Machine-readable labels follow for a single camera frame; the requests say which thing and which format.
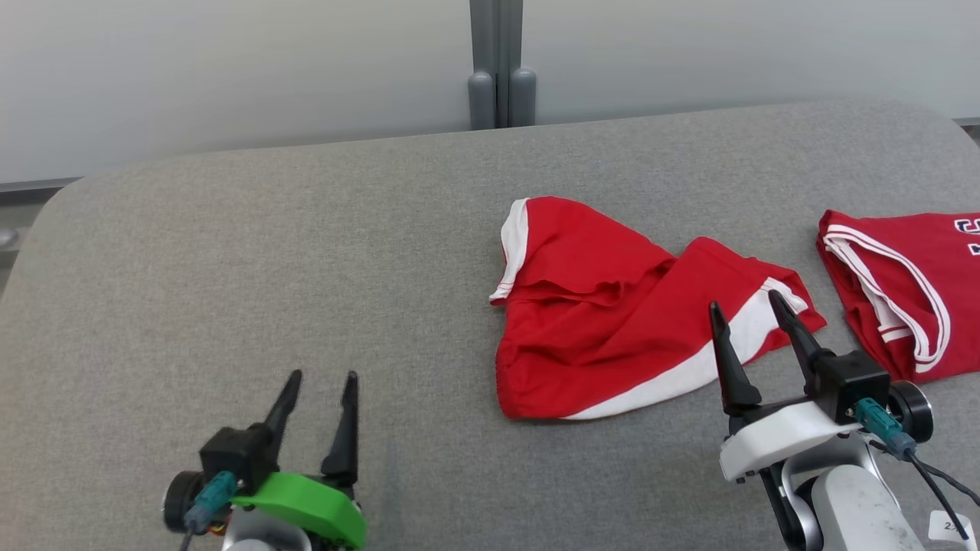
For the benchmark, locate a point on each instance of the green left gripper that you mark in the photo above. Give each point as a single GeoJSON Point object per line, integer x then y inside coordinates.
{"type": "Point", "coordinates": [314, 501]}

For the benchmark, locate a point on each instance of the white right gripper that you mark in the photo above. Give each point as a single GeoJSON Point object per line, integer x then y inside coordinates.
{"type": "Point", "coordinates": [773, 436]}

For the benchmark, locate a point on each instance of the red white basketball shorts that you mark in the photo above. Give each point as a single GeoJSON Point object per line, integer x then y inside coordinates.
{"type": "Point", "coordinates": [612, 329]}

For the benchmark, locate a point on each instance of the red lettered basketball jersey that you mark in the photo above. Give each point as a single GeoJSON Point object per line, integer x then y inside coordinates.
{"type": "Point", "coordinates": [911, 291]}

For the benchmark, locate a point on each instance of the black left wrist motor cylinder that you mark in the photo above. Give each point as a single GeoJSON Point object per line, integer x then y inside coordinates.
{"type": "Point", "coordinates": [180, 501]}

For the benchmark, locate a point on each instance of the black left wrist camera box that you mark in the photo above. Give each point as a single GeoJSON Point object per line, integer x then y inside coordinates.
{"type": "Point", "coordinates": [233, 455]}

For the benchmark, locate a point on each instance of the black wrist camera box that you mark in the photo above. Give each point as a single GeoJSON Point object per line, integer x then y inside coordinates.
{"type": "Point", "coordinates": [233, 455]}
{"type": "Point", "coordinates": [854, 383]}

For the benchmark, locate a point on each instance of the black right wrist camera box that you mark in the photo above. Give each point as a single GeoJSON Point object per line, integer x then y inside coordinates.
{"type": "Point", "coordinates": [854, 383]}

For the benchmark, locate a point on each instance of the grey partition base rail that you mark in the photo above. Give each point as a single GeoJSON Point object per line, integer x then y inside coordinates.
{"type": "Point", "coordinates": [38, 190]}

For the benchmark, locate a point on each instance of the grey metal partition post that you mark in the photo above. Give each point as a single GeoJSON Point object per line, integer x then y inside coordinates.
{"type": "Point", "coordinates": [501, 76]}

